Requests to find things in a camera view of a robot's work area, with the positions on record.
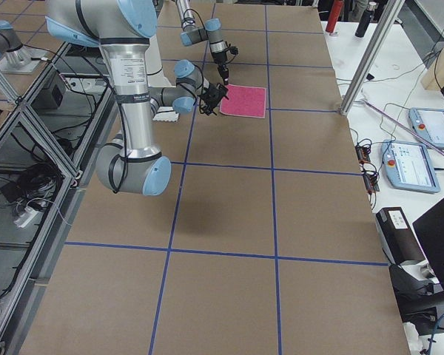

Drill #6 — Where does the teach pendant tablet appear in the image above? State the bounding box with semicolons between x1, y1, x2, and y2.
408;107;444;149
381;141;440;194

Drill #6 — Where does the red bottle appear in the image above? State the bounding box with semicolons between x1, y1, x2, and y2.
326;0;344;35

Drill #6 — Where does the far teach pendant tablet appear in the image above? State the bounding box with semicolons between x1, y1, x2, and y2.
408;107;444;149

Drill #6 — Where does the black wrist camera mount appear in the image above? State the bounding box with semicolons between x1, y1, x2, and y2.
227;44;239;56
199;84;220;115

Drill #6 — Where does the black monitor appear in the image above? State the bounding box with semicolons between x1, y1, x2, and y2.
413;198;444;289

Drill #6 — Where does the near teach pendant tablet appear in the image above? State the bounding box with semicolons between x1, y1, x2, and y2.
381;141;440;194

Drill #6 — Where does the black brown box device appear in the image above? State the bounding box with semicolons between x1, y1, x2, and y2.
375;207;425;266

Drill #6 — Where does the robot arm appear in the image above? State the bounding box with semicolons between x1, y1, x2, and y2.
46;1;228;196
175;1;238;85

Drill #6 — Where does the aluminium frame post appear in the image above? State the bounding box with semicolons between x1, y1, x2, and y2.
339;0;405;116

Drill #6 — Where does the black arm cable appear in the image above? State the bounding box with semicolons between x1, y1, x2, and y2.
110;73;204;195

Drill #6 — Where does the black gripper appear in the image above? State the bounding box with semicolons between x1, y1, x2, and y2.
216;84;228;102
212;51;229;85

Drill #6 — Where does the white grabber stick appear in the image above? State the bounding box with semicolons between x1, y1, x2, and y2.
358;97;444;165

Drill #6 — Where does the pink towel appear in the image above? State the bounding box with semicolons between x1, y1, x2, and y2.
219;84;266;118

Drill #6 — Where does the black bottle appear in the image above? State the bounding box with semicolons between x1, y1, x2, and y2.
354;1;377;38

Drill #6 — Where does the white power strip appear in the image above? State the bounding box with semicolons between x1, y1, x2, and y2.
13;206;40;229

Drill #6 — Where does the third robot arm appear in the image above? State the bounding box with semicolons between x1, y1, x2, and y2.
0;20;47;75

